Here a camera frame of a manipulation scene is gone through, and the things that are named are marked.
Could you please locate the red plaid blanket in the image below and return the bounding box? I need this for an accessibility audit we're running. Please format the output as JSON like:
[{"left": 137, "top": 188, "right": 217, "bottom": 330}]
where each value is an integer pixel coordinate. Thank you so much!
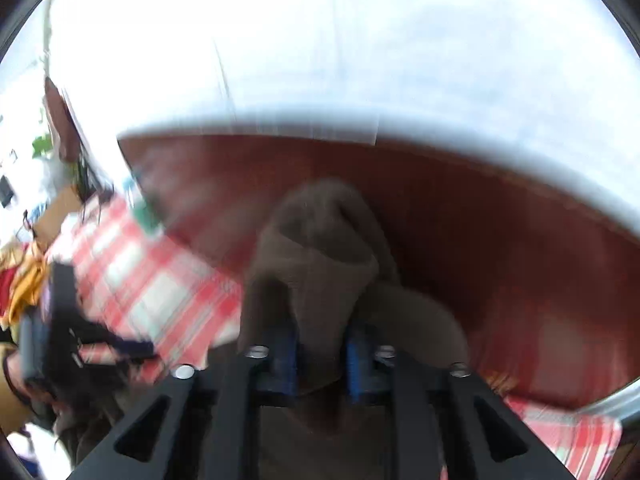
[{"left": 45, "top": 194, "right": 623, "bottom": 480}]

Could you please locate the brown garment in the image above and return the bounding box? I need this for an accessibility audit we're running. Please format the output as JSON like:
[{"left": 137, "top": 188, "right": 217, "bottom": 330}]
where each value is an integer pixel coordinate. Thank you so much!
[{"left": 52, "top": 177, "right": 471, "bottom": 480}]

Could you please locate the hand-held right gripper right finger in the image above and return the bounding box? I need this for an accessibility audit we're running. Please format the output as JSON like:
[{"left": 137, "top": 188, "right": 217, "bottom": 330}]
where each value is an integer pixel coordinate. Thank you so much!
[{"left": 346, "top": 331, "right": 576, "bottom": 480}]

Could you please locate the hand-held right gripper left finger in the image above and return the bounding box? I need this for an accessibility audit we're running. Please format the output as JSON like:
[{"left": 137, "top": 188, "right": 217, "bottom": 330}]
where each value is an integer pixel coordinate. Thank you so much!
[{"left": 67, "top": 329, "right": 302, "bottom": 480}]

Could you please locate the brown wooden furniture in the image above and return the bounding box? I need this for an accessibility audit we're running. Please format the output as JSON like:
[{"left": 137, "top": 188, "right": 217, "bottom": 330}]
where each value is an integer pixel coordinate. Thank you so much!
[{"left": 43, "top": 76, "right": 82, "bottom": 162}]

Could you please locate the yellow cloth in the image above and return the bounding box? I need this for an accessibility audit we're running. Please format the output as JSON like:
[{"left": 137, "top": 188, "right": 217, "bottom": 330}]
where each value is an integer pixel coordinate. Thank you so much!
[{"left": 0, "top": 244, "right": 52, "bottom": 332}]

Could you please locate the reddish wooden headboard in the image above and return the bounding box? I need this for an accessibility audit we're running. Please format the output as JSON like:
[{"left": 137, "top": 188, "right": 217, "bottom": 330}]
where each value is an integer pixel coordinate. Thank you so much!
[{"left": 117, "top": 132, "right": 640, "bottom": 411}]

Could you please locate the cardboard box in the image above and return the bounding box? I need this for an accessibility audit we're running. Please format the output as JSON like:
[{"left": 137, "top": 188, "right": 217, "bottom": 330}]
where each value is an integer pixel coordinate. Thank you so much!
[{"left": 31, "top": 186, "right": 84, "bottom": 242}]

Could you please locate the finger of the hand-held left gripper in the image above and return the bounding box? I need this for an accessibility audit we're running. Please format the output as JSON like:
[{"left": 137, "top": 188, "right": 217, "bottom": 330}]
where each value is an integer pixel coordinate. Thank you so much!
[{"left": 70, "top": 326, "right": 160, "bottom": 363}]

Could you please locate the person's left forearm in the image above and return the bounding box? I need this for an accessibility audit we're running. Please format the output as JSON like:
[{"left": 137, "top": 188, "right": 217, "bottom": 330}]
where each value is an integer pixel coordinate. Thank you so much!
[{"left": 0, "top": 352, "right": 38, "bottom": 436}]

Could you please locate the green packet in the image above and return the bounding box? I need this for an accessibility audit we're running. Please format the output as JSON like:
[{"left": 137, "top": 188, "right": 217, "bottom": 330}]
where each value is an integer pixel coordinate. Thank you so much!
[{"left": 124, "top": 174, "right": 165, "bottom": 235}]

